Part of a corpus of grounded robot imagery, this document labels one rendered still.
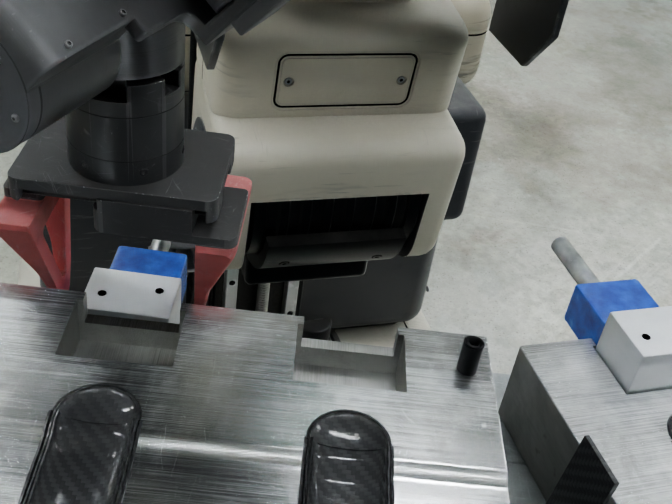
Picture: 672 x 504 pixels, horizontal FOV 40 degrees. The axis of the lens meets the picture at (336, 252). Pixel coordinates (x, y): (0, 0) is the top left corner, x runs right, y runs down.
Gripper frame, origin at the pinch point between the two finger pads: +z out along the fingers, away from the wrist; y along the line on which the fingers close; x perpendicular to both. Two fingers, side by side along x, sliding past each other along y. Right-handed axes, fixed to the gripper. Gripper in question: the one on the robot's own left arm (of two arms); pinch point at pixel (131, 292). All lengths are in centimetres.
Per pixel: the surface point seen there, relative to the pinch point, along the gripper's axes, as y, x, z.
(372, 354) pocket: 13.5, -5.4, -2.6
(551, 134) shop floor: 71, 185, 87
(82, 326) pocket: -1.0, -5.8, -2.5
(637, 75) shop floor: 106, 233, 88
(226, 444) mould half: 7.3, -13.6, -4.2
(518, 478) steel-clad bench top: 22.7, -5.9, 5.1
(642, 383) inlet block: 28.2, -3.6, -1.0
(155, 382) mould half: 3.7, -10.7, -4.2
